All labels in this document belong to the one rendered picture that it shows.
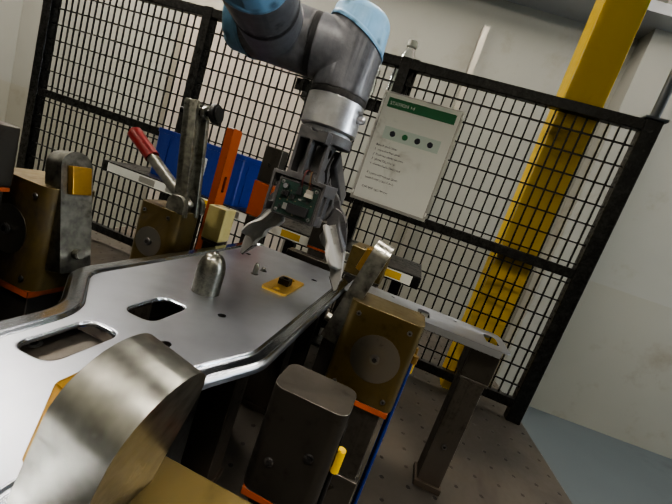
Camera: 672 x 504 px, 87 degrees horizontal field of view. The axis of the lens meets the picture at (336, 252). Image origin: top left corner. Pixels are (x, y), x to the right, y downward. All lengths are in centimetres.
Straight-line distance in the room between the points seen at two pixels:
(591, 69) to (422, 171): 48
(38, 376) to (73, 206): 23
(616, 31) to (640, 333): 266
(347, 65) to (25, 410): 42
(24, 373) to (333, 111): 37
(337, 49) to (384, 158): 61
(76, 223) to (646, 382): 367
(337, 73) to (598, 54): 85
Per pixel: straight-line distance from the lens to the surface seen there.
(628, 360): 360
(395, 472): 79
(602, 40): 123
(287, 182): 45
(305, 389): 33
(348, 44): 48
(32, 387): 28
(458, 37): 310
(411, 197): 103
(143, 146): 65
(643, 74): 326
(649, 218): 342
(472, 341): 63
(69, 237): 48
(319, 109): 46
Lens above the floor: 116
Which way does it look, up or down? 10 degrees down
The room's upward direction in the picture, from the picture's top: 19 degrees clockwise
